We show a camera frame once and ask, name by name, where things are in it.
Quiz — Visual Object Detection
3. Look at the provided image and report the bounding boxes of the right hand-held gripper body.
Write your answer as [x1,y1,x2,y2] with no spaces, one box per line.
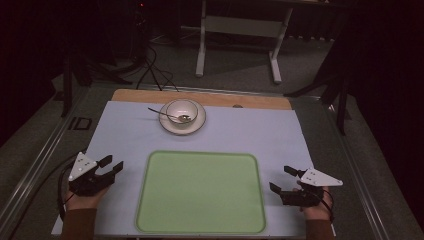
[279,167,344,208]

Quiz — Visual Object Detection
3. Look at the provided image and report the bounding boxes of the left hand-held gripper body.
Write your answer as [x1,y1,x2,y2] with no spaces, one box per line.
[67,151,116,198]

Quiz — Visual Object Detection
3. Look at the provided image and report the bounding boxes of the person's left hand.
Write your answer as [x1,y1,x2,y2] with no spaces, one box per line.
[64,185,111,212]

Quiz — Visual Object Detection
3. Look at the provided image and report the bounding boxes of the person's right hand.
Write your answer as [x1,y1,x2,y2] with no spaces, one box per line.
[292,180,334,221]

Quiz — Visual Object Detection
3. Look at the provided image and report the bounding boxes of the light blue table mat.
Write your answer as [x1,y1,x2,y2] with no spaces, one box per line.
[50,100,315,239]

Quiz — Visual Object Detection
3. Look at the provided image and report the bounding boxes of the metal spoon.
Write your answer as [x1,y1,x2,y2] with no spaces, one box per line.
[147,106,192,123]

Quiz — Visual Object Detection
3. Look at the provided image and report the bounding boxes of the white plate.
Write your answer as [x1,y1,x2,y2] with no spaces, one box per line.
[158,98,207,136]

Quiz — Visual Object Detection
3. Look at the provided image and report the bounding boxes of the green tray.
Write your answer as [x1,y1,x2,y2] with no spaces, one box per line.
[134,150,267,235]

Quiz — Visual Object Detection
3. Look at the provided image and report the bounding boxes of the black tripod stand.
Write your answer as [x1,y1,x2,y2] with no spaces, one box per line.
[283,63,353,136]

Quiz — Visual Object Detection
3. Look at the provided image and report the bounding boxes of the white bowl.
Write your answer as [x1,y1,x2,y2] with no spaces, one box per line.
[165,98,200,126]

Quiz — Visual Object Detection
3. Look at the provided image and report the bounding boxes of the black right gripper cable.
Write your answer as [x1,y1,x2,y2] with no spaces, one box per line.
[318,191,335,223]

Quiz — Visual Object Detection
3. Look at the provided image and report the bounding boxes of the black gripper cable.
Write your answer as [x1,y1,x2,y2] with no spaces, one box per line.
[318,191,335,223]
[56,153,88,223]

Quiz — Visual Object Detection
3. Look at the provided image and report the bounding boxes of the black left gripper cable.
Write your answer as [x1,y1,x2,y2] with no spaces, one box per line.
[56,153,88,223]

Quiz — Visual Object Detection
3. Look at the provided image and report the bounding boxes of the metal floor rail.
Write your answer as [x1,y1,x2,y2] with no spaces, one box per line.
[0,87,96,233]
[319,96,393,240]

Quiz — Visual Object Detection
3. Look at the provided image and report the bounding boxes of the black floor cables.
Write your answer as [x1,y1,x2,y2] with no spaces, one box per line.
[134,19,180,93]

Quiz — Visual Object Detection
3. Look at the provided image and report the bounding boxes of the white metal desk frame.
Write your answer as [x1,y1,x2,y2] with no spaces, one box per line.
[194,0,295,85]

